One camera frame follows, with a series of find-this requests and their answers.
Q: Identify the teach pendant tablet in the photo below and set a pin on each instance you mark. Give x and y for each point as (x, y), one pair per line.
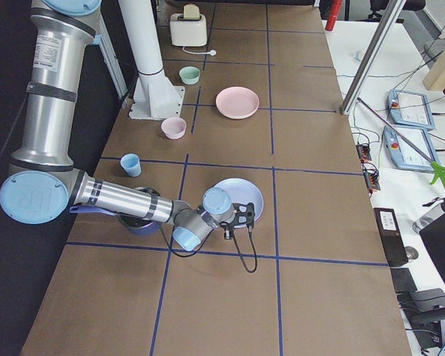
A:
(410, 108)
(402, 155)

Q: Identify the dark blue saucepan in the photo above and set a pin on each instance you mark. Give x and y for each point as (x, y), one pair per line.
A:
(135, 225)

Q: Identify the cream toaster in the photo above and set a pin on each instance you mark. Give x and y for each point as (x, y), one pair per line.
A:
(188, 32)

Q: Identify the black box with label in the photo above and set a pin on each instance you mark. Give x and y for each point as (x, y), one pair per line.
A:
(390, 237)

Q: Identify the teach pendant tablet near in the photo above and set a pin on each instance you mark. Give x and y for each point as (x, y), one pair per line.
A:
(402, 155)

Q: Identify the white support column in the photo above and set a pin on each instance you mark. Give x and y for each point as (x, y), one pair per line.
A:
(140, 24)

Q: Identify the blue plate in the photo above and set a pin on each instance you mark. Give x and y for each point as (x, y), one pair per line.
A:
(243, 191)

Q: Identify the aluminium frame post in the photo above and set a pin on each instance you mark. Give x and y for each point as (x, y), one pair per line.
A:
(393, 10)

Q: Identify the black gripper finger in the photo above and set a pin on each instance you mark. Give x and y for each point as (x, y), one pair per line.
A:
(228, 234)

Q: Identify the pink bowl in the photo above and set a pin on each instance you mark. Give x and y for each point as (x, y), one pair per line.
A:
(174, 127)

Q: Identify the light blue cup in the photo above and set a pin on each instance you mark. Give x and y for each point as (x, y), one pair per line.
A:
(130, 163)

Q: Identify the green bowl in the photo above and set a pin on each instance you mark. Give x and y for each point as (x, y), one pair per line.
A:
(189, 75)

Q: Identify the pink plate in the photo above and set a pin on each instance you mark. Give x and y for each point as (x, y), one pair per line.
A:
(237, 102)

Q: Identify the bread slice in toaster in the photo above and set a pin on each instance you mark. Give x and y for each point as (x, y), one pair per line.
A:
(191, 12)

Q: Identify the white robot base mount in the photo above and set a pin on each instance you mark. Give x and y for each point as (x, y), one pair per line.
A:
(156, 98)

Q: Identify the red cylinder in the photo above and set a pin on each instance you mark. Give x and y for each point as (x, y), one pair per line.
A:
(333, 14)

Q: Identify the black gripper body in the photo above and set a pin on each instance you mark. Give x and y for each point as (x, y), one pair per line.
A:
(227, 226)

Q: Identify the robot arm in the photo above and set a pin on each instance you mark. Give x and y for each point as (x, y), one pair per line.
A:
(43, 178)

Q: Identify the teach pendant tablet far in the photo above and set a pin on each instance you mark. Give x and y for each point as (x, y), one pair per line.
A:
(410, 108)

